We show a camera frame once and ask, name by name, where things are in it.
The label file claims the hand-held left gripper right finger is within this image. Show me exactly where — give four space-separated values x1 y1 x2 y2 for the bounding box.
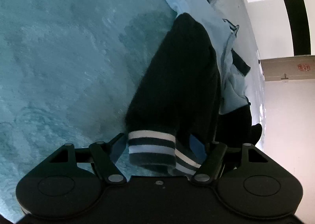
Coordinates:
189 133 266 186

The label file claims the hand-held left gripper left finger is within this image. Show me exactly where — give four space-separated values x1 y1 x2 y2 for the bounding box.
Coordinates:
49 132 127 185

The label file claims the light blue and navy jacket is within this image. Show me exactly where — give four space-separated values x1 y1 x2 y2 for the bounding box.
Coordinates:
124 0 262 180

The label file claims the teal floral blanket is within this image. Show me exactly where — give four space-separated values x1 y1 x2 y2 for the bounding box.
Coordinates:
0 0 178 222

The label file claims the cardboard box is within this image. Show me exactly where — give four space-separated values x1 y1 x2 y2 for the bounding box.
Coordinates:
261 55 315 82

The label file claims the black vertical trim strip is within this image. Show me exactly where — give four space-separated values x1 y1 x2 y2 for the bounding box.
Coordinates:
281 0 315 56

